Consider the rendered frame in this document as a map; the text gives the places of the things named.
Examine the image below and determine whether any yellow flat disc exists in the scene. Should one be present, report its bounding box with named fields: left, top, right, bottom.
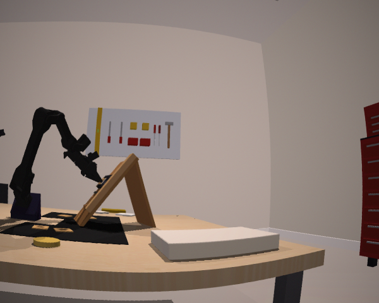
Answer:
left=33, top=237, right=60, bottom=247

